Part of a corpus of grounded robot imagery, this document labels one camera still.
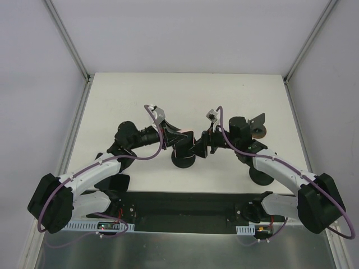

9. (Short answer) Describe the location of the black phone dark case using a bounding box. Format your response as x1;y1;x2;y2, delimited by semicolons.
94;174;131;192

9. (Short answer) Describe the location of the wooden base wedge phone stand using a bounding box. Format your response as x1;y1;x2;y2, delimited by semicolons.
247;113;267;139

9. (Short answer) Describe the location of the left aluminium frame post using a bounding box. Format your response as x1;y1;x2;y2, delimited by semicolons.
42;0;95;85

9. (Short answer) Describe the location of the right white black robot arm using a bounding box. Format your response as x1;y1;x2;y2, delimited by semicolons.
191;110;346;234

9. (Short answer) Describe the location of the black clamp phone stand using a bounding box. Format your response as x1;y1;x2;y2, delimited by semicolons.
171;151;196;169

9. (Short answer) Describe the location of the aluminium frame post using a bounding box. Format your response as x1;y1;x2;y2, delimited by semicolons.
42;0;95;85
282;0;340;85

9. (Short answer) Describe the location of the right aluminium frame post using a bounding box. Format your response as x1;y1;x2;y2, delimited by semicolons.
282;0;340;85

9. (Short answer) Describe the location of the white cable duct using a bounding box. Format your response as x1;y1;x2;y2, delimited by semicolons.
236;225;256;236
61;220;135;233

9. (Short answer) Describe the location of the right white cable duct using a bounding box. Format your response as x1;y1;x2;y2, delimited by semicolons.
236;225;256;236

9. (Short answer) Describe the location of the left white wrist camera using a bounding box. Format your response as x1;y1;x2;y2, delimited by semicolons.
148;105;165;127

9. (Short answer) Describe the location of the left white cable duct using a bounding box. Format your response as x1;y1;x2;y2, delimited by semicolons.
61;220;135;233

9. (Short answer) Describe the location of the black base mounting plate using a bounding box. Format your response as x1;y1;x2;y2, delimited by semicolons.
85;190;289;233

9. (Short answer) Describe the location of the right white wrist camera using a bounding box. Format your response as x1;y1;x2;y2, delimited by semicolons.
206;109;219;125

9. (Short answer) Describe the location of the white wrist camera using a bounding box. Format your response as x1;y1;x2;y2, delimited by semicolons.
148;105;165;127
206;109;219;125

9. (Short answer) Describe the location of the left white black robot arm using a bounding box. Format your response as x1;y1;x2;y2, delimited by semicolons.
27;120;194;234

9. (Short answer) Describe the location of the black phone pink case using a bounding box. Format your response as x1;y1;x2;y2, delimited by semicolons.
172;130;195;159

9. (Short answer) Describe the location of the black round base phone stand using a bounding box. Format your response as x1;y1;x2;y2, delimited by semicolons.
249;167;274;186

